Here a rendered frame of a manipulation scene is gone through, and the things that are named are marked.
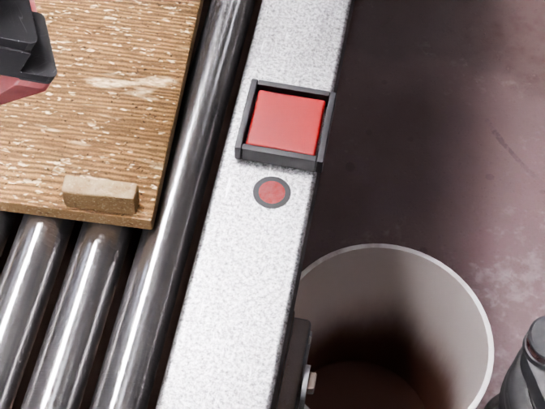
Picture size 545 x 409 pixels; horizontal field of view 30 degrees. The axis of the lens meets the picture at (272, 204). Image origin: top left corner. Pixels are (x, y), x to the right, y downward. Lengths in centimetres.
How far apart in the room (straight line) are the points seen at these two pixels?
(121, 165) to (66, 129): 6
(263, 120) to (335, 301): 73
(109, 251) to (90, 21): 23
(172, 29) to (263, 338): 30
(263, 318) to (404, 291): 77
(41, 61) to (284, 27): 44
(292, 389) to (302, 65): 29
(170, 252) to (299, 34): 26
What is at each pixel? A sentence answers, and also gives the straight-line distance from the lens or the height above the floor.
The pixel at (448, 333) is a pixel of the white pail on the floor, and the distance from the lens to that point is 156.
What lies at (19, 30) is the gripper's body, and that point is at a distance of 54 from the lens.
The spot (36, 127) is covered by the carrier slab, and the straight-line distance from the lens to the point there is 88.
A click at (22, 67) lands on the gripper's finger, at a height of 122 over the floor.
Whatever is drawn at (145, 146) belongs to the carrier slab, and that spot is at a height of 94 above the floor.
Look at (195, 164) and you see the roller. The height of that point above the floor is 92.
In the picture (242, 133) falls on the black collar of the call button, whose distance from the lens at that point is 86.
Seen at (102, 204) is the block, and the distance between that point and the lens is 81.
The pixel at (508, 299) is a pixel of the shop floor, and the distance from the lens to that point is 189.
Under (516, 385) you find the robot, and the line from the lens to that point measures 155.
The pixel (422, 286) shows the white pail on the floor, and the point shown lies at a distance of 152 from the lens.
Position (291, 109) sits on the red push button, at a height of 93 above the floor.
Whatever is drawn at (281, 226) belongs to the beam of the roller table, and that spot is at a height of 92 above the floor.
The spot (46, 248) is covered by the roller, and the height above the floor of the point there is 92.
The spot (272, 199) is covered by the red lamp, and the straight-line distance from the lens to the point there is 85.
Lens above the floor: 164
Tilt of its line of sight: 58 degrees down
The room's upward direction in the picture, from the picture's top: 3 degrees clockwise
